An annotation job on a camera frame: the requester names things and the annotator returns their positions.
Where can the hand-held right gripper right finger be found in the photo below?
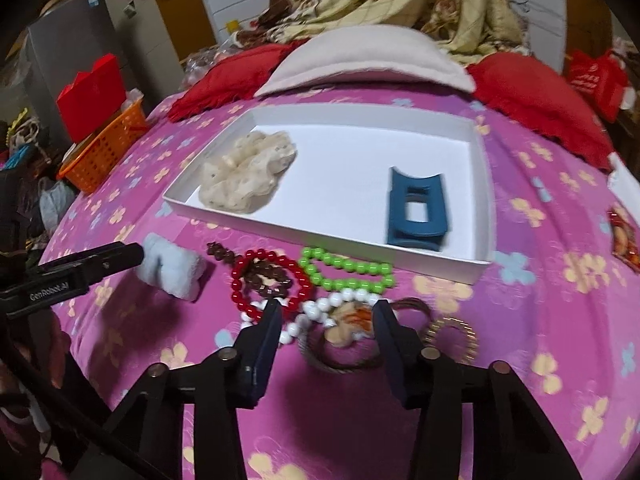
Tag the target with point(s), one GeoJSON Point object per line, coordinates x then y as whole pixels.
{"type": "Point", "coordinates": [387, 345]}

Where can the cream lace scrunchie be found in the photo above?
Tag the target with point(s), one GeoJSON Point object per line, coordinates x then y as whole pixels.
{"type": "Point", "coordinates": [240, 175]}

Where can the white shallow box tray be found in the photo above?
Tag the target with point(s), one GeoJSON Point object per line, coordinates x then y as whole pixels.
{"type": "Point", "coordinates": [340, 175]}

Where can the orange plastic basket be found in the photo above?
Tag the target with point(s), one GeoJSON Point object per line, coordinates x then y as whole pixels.
{"type": "Point", "coordinates": [105, 155]}

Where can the light blue fluffy scrunchie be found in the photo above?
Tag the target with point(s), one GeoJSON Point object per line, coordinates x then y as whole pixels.
{"type": "Point", "coordinates": [180, 270]}

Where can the red frilled pillow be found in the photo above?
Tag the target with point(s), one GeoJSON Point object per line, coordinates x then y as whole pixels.
{"type": "Point", "coordinates": [225, 85]}
{"type": "Point", "coordinates": [540, 95]}

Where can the blue hair claw clip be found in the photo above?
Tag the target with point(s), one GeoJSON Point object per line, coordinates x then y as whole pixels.
{"type": "Point", "coordinates": [400, 232]}

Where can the red box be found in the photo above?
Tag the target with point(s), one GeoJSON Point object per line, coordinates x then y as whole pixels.
{"type": "Point", "coordinates": [95, 95]}

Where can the red shopping bag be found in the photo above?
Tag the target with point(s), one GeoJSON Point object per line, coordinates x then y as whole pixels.
{"type": "Point", "coordinates": [595, 80]}

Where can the grey plastic bag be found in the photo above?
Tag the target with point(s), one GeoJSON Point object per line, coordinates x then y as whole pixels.
{"type": "Point", "coordinates": [52, 202]}

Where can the clear plastic bags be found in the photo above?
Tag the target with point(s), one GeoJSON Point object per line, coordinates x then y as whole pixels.
{"type": "Point", "coordinates": [200, 62]}

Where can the pink floral bedsheet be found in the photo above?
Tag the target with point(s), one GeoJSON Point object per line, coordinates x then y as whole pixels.
{"type": "Point", "coordinates": [525, 285]}

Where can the orange hair accessory on bed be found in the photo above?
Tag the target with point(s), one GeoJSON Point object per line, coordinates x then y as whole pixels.
{"type": "Point", "coordinates": [625, 240]}

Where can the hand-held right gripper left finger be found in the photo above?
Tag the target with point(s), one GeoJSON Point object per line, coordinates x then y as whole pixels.
{"type": "Point", "coordinates": [267, 342]}

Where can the pale pink pillow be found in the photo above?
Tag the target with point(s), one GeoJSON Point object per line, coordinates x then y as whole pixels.
{"type": "Point", "coordinates": [365, 60]}

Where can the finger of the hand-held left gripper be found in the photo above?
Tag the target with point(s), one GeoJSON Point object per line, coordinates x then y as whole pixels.
{"type": "Point", "coordinates": [117, 256]}

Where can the grey refrigerator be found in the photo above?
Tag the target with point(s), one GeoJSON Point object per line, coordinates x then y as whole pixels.
{"type": "Point", "coordinates": [75, 35]}

